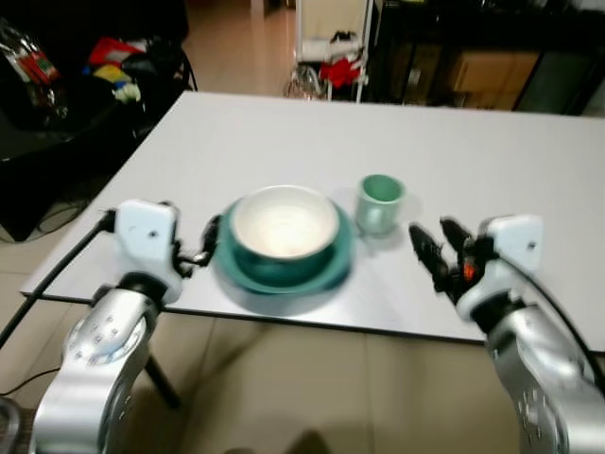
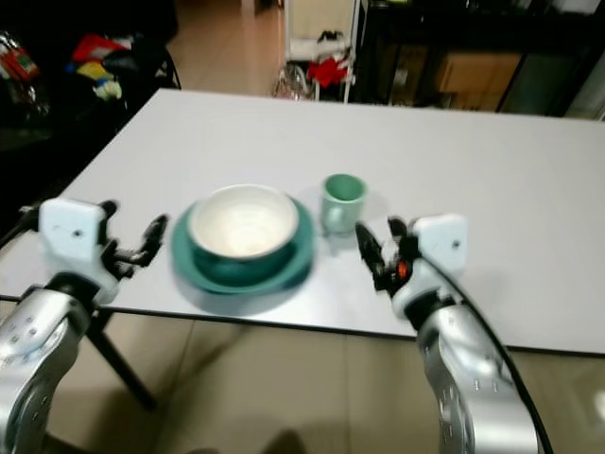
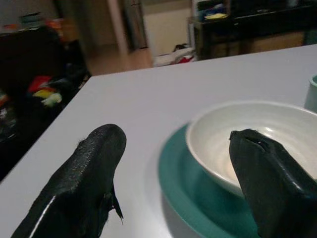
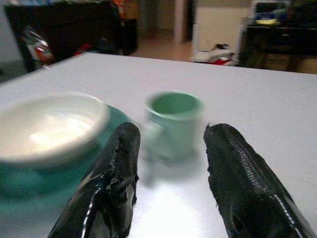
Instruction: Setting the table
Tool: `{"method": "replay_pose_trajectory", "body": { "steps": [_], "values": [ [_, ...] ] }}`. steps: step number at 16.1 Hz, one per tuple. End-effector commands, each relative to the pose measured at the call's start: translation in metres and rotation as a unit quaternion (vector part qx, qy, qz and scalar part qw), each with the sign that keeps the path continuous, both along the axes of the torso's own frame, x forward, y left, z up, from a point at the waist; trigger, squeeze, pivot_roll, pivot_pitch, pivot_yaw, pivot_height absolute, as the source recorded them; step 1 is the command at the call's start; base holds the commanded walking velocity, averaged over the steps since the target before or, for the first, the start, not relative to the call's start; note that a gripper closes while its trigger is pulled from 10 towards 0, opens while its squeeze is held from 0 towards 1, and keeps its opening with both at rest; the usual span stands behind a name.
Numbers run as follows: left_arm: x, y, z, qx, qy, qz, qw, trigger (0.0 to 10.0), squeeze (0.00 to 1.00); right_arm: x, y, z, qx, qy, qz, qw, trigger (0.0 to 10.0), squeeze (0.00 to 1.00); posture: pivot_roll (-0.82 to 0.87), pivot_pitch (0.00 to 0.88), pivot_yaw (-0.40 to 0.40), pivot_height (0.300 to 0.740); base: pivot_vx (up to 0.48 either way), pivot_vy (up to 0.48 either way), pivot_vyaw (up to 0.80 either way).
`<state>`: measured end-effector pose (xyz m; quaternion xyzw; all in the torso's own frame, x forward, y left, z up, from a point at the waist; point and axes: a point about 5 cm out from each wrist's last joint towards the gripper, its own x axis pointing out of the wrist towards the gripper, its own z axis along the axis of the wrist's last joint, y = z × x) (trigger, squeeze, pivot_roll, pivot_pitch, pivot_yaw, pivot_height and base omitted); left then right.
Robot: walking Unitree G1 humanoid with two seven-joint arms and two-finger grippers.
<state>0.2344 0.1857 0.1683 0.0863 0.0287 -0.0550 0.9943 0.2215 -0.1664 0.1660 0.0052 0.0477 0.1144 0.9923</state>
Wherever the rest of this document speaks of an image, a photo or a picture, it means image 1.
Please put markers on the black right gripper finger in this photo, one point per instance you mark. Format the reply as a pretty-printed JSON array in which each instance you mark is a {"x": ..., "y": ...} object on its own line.
[
  {"x": 430, "y": 255},
  {"x": 456, "y": 233}
]

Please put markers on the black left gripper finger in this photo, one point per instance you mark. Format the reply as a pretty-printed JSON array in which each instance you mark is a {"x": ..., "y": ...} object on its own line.
[
  {"x": 169, "y": 205},
  {"x": 212, "y": 238}
]

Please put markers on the light green cup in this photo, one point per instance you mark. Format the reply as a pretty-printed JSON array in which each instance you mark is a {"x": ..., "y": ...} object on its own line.
[{"x": 379, "y": 206}]

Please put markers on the teal bowl with white inside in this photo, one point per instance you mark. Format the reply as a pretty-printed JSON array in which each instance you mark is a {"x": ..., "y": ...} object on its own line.
[{"x": 285, "y": 232}]

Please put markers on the teal plate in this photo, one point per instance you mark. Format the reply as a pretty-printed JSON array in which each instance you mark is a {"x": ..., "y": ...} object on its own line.
[{"x": 331, "y": 270}]

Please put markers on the small white object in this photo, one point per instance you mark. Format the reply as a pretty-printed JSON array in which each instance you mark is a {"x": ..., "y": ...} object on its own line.
[{"x": 129, "y": 93}]

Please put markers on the black sofa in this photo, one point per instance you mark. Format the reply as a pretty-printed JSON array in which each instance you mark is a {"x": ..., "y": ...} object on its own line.
[{"x": 57, "y": 161}]

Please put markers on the black table leg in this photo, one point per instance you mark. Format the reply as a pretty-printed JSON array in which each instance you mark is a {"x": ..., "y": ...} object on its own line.
[{"x": 163, "y": 383}]

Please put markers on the yellow package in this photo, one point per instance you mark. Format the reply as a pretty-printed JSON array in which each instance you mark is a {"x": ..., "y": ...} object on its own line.
[{"x": 112, "y": 74}]

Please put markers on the brown cardboard box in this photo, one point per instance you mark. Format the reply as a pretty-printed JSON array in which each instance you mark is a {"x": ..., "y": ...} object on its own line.
[{"x": 492, "y": 80}]

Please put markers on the red package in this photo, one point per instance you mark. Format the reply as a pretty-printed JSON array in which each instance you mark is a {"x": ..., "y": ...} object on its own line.
[{"x": 113, "y": 49}]

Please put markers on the clear plastic bag red label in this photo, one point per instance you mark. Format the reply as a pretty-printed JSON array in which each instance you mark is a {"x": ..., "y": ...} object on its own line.
[{"x": 33, "y": 71}]

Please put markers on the red cloth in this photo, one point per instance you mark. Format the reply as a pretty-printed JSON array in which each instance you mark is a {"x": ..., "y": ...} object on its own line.
[{"x": 340, "y": 72}]

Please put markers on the black cabinet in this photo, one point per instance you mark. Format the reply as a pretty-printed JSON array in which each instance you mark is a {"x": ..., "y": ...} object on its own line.
[{"x": 567, "y": 38}]

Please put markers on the white metal cart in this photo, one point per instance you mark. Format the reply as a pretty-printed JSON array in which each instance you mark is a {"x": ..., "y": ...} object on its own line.
[{"x": 331, "y": 28}]

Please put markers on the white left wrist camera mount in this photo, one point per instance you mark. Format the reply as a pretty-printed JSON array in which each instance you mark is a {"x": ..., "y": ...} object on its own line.
[{"x": 146, "y": 236}]

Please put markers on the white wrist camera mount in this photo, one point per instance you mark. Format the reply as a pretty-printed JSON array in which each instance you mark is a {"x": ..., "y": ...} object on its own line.
[
  {"x": 146, "y": 236},
  {"x": 510, "y": 248}
]

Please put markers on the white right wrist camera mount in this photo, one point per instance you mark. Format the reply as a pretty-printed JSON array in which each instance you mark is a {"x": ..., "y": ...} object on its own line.
[{"x": 510, "y": 248}]

